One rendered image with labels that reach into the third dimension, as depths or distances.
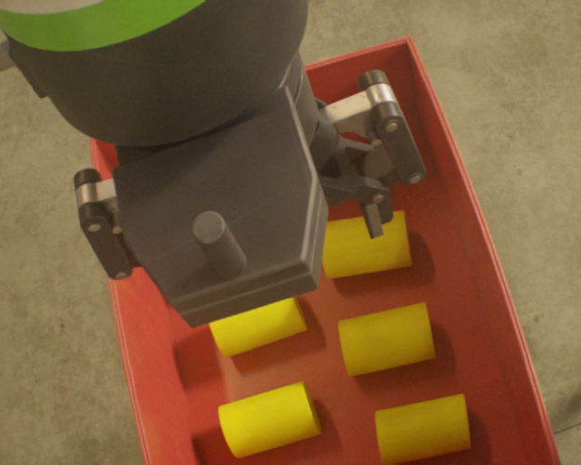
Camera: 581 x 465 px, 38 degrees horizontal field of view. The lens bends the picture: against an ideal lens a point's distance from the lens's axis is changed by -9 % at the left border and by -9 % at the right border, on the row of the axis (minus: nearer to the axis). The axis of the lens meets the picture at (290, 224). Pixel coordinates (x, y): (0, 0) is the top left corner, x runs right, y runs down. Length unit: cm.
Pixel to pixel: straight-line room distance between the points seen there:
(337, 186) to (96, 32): 18
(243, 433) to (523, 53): 130
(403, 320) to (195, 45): 83
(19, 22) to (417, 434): 83
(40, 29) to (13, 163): 201
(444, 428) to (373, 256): 24
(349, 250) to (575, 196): 89
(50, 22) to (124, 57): 2
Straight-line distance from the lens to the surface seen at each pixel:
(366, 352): 104
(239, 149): 27
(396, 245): 108
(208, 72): 25
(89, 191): 37
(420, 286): 113
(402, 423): 101
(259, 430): 103
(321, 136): 35
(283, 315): 107
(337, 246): 109
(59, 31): 23
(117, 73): 24
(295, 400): 103
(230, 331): 108
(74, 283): 200
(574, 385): 174
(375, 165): 40
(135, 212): 27
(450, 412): 101
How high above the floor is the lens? 167
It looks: 62 degrees down
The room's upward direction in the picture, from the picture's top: 24 degrees counter-clockwise
